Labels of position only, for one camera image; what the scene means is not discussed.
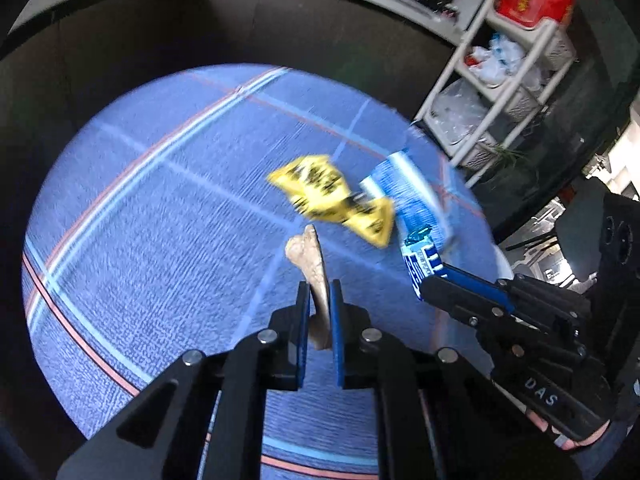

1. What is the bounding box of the blue white snack wrapper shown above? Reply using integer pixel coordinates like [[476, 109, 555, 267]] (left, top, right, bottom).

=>
[[360, 151, 452, 300]]

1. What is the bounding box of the beige bone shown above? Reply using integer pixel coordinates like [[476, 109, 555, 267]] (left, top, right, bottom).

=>
[[284, 224, 332, 350]]

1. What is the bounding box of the teal dining chair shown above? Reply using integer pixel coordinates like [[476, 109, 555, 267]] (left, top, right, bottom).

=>
[[506, 178, 610, 282]]

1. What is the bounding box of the yellow snack wrapper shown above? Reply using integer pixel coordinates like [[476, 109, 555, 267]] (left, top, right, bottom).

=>
[[267, 155, 395, 248]]

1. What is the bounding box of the blue plaid tablecloth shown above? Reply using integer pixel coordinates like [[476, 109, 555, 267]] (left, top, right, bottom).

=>
[[22, 63, 501, 480]]

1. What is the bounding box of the white tiered storage rack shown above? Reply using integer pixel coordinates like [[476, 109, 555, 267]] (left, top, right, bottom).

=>
[[416, 0, 576, 188]]

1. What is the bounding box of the black camera box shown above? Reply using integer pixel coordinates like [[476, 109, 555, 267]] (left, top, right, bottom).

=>
[[597, 193, 639, 318]]

